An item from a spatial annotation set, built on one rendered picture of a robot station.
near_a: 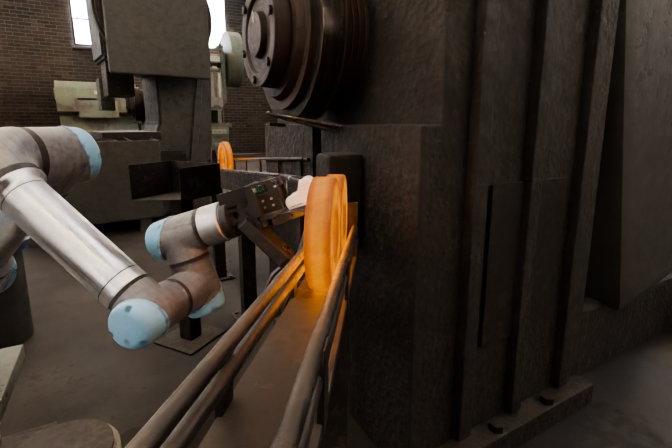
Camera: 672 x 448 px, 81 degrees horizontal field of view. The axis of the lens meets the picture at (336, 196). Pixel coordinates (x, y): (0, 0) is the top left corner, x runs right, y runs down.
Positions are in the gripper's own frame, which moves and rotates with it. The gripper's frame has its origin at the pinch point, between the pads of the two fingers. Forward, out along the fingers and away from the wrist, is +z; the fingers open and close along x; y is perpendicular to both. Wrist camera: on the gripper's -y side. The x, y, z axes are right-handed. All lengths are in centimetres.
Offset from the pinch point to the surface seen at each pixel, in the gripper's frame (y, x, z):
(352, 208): -4.0, 8.0, 1.9
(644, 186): -36, 67, 88
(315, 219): 1.8, -22.6, 0.8
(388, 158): 1.9, 23.6, 11.7
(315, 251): -1.9, -23.5, -0.3
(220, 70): 225, 816, -280
